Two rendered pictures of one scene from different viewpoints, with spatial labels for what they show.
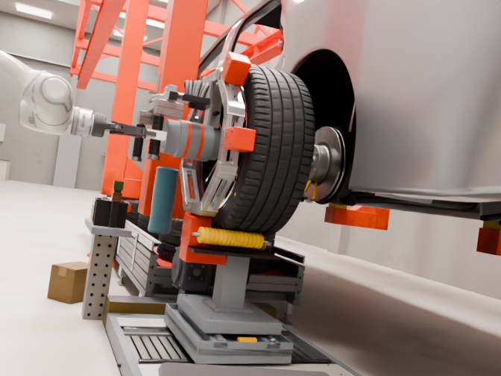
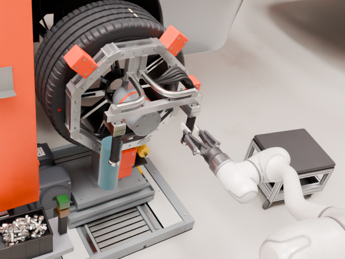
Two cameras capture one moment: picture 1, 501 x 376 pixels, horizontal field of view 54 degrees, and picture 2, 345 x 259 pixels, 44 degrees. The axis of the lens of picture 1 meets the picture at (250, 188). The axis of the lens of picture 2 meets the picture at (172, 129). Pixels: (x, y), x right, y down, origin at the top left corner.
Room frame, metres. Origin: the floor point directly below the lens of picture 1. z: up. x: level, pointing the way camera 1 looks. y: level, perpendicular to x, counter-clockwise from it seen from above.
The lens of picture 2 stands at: (2.11, 1.67, 1.95)
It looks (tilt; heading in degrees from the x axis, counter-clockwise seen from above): 39 degrees down; 253
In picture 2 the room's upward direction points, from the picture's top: 13 degrees clockwise
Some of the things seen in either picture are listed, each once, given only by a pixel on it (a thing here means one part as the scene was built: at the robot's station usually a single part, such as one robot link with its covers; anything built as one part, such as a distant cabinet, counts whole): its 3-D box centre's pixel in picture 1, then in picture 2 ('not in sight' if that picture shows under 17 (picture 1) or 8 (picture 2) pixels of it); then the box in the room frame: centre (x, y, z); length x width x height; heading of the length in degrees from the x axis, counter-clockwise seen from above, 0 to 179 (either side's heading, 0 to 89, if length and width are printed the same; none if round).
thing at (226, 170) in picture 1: (208, 143); (128, 99); (1.88, 0.18, 0.85); 0.54 x 0.07 x 0.54; 22
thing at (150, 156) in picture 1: (156, 136); (188, 128); (1.64, 0.34, 0.83); 0.04 x 0.04 x 0.16
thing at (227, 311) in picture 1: (229, 283); (103, 161); (1.95, 0.03, 0.32); 0.40 x 0.30 x 0.28; 22
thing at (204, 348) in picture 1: (223, 330); (100, 185); (1.95, 0.03, 0.13); 0.50 x 0.36 x 0.10; 22
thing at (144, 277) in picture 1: (171, 258); not in sight; (3.66, 0.51, 0.13); 2.47 x 0.85 x 0.27; 22
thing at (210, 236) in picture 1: (230, 237); (133, 137); (1.81, 0.05, 0.51); 0.29 x 0.06 x 0.06; 112
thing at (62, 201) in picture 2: (118, 185); (62, 201); (2.14, 0.57, 0.64); 0.04 x 0.04 x 0.04; 22
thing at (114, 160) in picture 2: (139, 141); (115, 147); (1.95, 0.47, 0.83); 0.04 x 0.04 x 0.16
